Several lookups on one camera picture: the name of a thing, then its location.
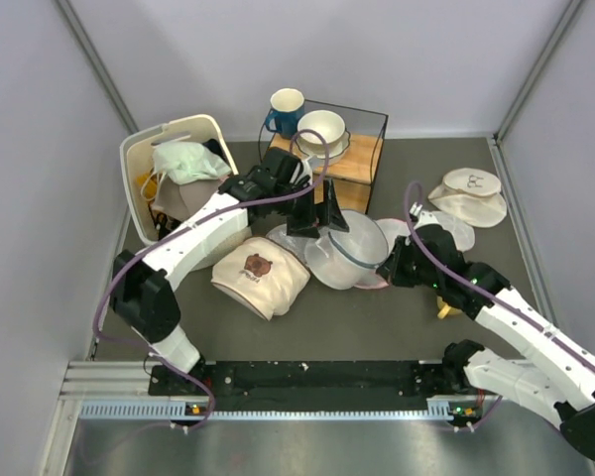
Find grey slotted cable duct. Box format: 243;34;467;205
80;401;481;421

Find silver round insulated pad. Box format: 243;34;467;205
266;224;308;264

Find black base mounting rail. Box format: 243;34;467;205
148;360;503;412

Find white scalloped plate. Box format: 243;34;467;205
296;130;351;169

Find black wire wooden shelf rack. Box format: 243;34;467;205
270;98;388;213

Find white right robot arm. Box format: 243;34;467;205
378;204;595;462

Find bear print cream bag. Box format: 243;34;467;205
211;237;310;321

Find pink trimmed mesh laundry bag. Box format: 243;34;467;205
354;210;475;290

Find blue zipper white mesh bag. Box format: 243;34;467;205
304;209;390;291

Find yellow ceramic mug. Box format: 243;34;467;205
436;297;461;319

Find blue ceramic mug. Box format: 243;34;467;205
264;88;304;139

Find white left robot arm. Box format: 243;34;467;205
108;147;349;394

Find beige trimmed cream mesh bag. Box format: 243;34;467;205
427;168;508;228

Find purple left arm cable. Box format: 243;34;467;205
92;129;331;431

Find cream plastic laundry basket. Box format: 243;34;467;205
120;114;252;282

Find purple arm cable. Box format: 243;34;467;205
405;181;595;431
92;129;331;431

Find pile of clothes in basket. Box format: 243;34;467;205
135;139;232;239

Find cream ceramic bowl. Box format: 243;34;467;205
297;110;346;145

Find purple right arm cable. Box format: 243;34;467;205
405;181;595;431

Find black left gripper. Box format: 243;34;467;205
273;178;347;239

